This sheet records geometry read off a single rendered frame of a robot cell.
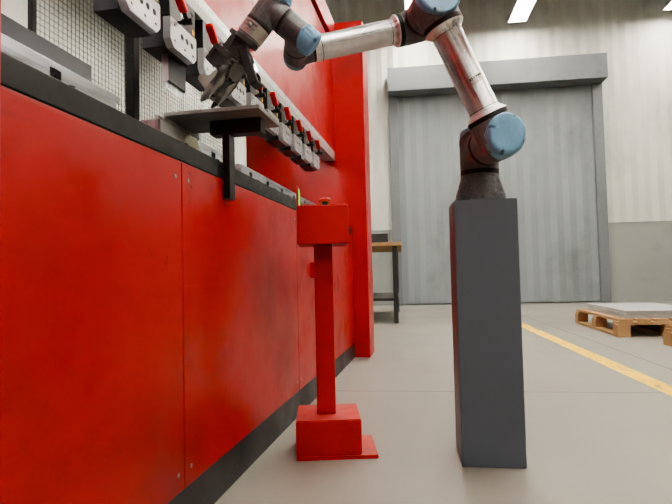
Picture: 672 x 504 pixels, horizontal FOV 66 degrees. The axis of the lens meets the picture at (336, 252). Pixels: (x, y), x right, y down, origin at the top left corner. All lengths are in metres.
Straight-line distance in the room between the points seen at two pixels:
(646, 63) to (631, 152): 1.50
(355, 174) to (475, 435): 2.31
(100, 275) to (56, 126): 0.25
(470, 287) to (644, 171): 8.55
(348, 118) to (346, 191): 0.50
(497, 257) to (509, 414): 0.45
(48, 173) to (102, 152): 0.14
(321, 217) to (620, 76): 8.96
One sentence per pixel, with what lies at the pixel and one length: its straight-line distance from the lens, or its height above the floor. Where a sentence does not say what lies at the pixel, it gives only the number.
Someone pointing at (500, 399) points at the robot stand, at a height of 0.19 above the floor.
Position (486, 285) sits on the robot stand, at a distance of 1.58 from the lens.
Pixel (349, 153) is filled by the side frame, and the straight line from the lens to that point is 3.62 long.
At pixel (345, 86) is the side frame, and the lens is 3.76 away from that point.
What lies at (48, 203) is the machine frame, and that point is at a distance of 0.88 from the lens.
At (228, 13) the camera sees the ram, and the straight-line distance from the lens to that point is 1.98.
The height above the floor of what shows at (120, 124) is 0.85.
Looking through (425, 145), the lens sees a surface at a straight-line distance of 9.31.
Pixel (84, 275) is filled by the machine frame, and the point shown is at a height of 0.57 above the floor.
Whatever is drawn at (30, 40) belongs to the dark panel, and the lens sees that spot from 1.98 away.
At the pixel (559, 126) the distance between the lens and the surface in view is 9.73.
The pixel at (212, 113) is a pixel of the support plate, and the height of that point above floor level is 0.99.
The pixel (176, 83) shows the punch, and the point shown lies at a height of 1.11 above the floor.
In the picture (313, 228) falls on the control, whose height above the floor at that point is 0.71.
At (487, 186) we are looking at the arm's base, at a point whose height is 0.81.
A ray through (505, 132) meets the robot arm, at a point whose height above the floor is 0.94.
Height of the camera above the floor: 0.57
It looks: 2 degrees up
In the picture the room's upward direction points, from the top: 1 degrees counter-clockwise
